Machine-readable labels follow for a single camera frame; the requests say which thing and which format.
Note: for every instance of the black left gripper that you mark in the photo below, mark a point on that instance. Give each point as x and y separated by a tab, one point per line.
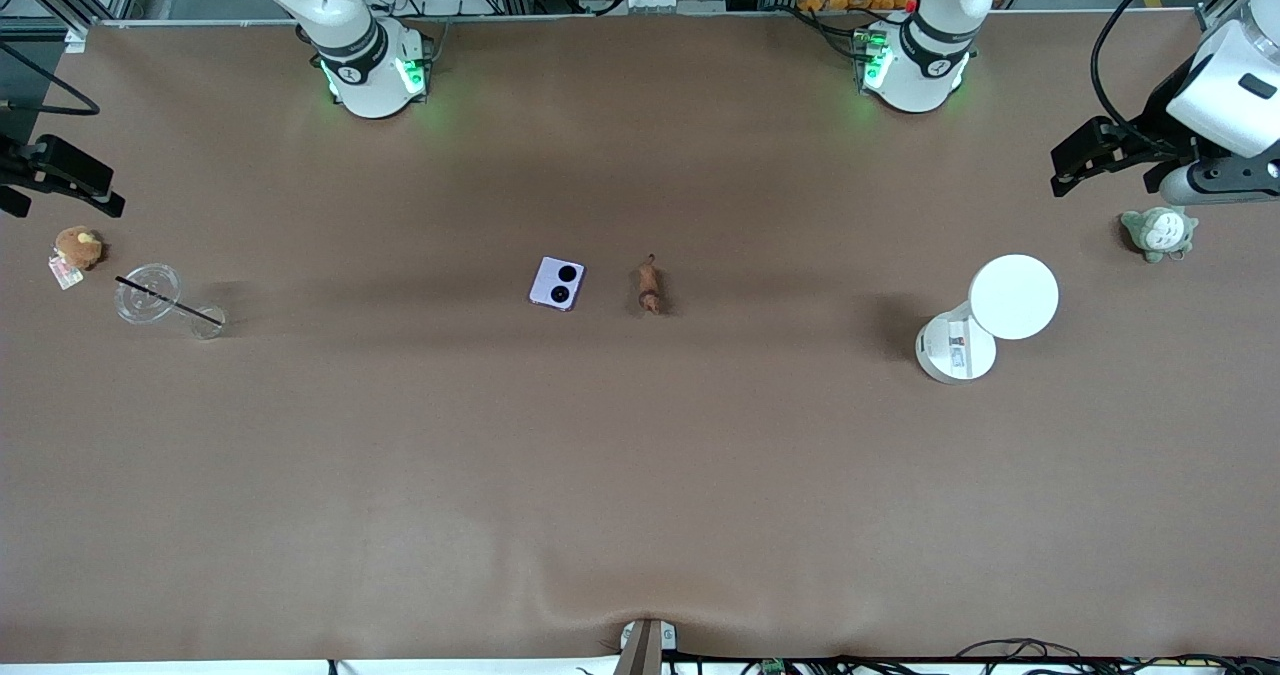
1157	127

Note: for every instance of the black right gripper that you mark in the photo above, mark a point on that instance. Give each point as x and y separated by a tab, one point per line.
12	170

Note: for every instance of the brown lion statue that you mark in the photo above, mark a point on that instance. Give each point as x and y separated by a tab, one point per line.
649	285

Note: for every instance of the lilac flip phone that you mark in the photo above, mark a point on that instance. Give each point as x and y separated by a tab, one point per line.
557	283

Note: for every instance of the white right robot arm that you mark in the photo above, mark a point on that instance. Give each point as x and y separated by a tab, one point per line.
365	75

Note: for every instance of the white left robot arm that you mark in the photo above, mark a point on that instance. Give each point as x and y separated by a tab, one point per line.
920	70

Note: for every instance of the brown plush toy with tag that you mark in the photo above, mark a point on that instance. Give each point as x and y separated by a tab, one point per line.
76	247

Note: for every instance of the grey-green totoro plush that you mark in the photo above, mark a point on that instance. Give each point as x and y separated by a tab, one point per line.
1160	235

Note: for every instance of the clear plastic cup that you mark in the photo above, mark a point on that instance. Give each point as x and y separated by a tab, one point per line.
148	293

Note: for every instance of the black straw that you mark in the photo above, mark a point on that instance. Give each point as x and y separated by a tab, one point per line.
165	300

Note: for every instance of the white round desk lamp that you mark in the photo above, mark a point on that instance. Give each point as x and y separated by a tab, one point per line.
1012	297

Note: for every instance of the camera mount post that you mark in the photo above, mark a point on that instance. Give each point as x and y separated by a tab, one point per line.
640	650

